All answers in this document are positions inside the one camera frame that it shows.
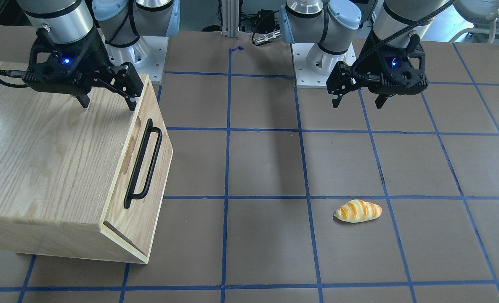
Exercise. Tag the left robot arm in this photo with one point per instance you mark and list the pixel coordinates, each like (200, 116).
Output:
(332, 25)

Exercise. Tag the toy bread loaf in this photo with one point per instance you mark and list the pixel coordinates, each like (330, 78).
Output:
(357, 211)

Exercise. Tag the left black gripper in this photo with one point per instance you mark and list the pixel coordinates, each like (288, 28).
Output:
(370, 54)

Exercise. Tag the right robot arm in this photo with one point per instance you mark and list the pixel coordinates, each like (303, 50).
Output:
(120, 23)

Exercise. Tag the wooden drawer cabinet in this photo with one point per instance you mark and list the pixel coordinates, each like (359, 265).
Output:
(57, 169)

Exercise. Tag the wooden drawer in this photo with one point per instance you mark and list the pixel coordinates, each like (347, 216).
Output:
(134, 228)

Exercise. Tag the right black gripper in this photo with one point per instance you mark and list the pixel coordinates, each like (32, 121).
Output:
(95, 53)

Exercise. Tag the black metal drawer handle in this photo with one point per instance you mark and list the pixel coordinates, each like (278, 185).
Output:
(131, 194)

